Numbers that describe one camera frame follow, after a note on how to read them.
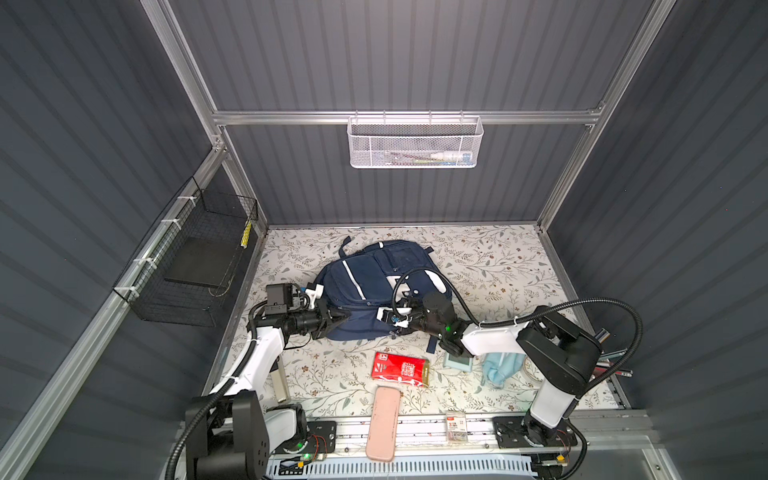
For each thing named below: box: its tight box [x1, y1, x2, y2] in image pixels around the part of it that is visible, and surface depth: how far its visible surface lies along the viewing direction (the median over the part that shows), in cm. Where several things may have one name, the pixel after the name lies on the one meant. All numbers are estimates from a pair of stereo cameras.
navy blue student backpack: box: [315, 236, 452, 341], surface depth 93 cm
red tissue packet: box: [371, 351, 431, 387], surface depth 86 cm
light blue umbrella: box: [480, 352, 527, 389], surface depth 81 cm
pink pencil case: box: [366, 385, 401, 462], surface depth 75 cm
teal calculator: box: [443, 353, 473, 373], surface depth 86 cm
